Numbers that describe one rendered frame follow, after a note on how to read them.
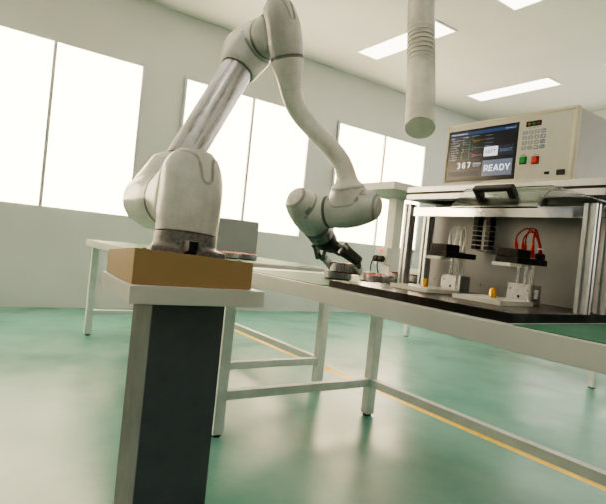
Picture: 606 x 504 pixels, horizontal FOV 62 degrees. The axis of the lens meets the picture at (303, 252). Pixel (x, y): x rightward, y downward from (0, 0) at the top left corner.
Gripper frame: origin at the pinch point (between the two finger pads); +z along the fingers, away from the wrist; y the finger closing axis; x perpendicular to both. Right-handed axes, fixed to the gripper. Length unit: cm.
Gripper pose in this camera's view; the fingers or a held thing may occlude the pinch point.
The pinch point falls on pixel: (344, 267)
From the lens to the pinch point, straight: 184.1
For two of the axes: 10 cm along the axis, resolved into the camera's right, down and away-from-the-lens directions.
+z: 4.3, 5.5, 7.2
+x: 3.7, -8.3, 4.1
